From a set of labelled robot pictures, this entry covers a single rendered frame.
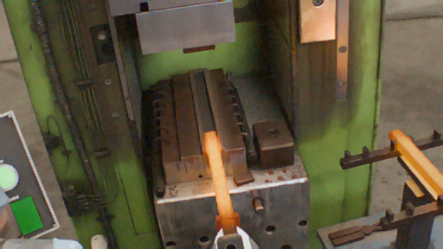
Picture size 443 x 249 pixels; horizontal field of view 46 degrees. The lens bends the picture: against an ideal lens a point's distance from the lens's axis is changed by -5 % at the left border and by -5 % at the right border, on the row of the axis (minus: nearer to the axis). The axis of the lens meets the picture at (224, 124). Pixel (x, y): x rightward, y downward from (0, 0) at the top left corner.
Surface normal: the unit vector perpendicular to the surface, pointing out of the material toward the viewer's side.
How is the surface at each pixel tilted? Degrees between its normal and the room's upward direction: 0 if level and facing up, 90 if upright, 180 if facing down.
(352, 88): 90
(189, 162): 90
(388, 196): 0
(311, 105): 90
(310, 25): 90
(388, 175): 0
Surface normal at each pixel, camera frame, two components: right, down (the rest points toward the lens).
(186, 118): -0.09, -0.83
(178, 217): 0.13, 0.54
